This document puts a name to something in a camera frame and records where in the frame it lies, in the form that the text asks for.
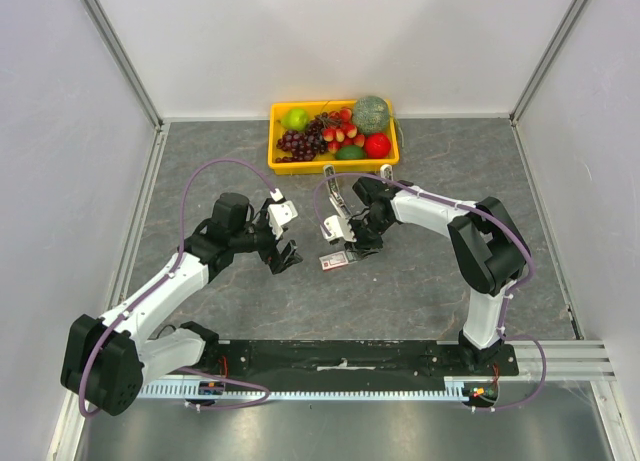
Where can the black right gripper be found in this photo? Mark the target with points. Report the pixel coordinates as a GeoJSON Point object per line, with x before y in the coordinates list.
{"type": "Point", "coordinates": [363, 241]}

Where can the aluminium frame rail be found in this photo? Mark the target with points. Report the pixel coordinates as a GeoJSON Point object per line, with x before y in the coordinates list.
{"type": "Point", "coordinates": [183, 349]}

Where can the red white staple box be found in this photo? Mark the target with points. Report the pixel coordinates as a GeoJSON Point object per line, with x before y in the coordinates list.
{"type": "Point", "coordinates": [338, 259]}

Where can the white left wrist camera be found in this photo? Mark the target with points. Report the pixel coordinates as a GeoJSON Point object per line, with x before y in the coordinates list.
{"type": "Point", "coordinates": [280, 213]}

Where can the dark purple grape bunch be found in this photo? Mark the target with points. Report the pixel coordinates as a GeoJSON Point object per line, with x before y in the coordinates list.
{"type": "Point", "coordinates": [300, 146]}

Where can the white rectangular case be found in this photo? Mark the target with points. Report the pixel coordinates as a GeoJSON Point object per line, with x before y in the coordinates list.
{"type": "Point", "coordinates": [386, 172]}

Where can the green netted melon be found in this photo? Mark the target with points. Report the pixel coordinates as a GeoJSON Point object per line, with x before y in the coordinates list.
{"type": "Point", "coordinates": [371, 114]}

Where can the red strawberry cluster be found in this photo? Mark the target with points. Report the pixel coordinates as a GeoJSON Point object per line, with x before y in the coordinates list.
{"type": "Point", "coordinates": [338, 130]}

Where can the grey slotted cable duct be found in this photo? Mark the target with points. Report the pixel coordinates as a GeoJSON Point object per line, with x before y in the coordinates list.
{"type": "Point", "coordinates": [197, 391]}

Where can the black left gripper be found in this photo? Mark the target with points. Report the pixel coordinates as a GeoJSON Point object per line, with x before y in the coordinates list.
{"type": "Point", "coordinates": [282, 260]}

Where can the green pear fruit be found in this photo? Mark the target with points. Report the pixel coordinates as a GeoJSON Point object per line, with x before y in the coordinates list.
{"type": "Point", "coordinates": [295, 119]}

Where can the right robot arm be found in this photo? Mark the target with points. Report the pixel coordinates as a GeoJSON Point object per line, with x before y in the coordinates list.
{"type": "Point", "coordinates": [492, 256]}

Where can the green lime fruit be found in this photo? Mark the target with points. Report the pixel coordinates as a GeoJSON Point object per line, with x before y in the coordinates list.
{"type": "Point", "coordinates": [351, 152]}

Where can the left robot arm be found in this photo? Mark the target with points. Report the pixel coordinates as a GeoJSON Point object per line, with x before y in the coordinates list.
{"type": "Point", "coordinates": [200, 258]}

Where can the yellow plastic tray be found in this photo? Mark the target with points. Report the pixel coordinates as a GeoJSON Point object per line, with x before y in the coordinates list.
{"type": "Point", "coordinates": [316, 167]}

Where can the green white stapler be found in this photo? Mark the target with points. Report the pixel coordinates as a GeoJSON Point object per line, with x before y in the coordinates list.
{"type": "Point", "coordinates": [335, 196]}

